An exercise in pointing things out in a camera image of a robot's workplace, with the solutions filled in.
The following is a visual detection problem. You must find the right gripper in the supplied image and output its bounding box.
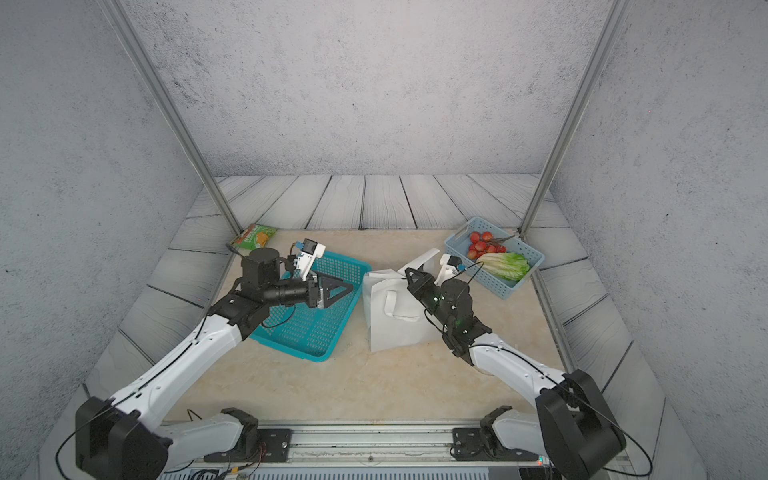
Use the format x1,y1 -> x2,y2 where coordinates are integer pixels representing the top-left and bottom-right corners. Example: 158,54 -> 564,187
407,266 -> 456,335

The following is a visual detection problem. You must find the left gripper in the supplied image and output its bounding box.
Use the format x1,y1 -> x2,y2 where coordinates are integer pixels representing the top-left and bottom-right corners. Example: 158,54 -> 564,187
261,270 -> 352,311

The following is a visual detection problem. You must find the white insulated delivery bag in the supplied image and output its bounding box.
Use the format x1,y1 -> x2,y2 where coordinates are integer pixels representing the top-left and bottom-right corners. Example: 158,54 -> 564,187
362,248 -> 446,352

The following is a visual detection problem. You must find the teal plastic basket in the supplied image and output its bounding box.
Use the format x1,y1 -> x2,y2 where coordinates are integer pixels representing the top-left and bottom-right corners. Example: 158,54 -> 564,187
248,250 -> 373,363

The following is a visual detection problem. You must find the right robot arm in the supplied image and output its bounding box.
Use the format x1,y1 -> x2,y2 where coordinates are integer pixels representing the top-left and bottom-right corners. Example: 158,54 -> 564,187
404,267 -> 636,479

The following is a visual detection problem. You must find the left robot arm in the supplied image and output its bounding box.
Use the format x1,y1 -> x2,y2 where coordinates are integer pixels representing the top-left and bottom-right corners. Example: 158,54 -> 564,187
68,239 -> 354,479

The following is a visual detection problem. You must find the red cherry tomato bunch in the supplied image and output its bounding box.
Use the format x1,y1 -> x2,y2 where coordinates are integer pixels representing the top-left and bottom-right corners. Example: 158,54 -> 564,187
467,231 -> 507,261

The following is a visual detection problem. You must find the light blue plastic basket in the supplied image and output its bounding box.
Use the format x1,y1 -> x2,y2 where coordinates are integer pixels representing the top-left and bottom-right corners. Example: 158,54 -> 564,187
444,217 -> 545,300

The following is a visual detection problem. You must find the green snack packet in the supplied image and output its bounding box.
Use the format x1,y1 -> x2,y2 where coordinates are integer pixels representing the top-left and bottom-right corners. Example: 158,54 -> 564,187
229,224 -> 278,252

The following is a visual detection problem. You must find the green lettuce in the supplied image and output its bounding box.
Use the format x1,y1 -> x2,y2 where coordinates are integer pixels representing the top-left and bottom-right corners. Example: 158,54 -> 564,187
479,253 -> 531,282

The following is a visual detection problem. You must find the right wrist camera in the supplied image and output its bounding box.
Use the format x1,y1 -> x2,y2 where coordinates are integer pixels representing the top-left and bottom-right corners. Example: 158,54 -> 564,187
435,253 -> 466,286

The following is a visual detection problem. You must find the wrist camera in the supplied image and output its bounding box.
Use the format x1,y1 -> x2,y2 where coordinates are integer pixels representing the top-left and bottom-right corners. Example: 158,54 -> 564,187
435,253 -> 466,286
293,238 -> 326,281

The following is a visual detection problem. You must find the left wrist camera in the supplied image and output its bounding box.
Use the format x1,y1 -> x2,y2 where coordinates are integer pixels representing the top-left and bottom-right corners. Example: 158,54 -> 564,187
293,238 -> 326,281

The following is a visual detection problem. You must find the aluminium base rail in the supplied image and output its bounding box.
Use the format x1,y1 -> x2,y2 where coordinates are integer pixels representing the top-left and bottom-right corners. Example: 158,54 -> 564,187
107,421 -> 637,480

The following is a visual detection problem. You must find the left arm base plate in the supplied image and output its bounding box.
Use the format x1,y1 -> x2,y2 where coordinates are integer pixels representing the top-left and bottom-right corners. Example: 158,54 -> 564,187
203,428 -> 293,464

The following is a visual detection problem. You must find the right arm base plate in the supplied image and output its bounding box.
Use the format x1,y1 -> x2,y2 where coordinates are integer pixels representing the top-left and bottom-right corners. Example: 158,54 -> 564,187
449,427 -> 540,462

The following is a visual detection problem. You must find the right aluminium frame post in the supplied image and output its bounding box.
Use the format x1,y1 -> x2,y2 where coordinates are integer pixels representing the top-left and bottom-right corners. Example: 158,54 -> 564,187
518,0 -> 631,237

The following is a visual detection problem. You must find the aluminium frame post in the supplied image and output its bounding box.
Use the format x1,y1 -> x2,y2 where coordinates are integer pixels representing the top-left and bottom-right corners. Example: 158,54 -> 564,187
98,0 -> 242,234
518,0 -> 631,237

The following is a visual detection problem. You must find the left aluminium frame post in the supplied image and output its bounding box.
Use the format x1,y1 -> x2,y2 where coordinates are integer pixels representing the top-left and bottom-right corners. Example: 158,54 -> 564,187
98,0 -> 242,234

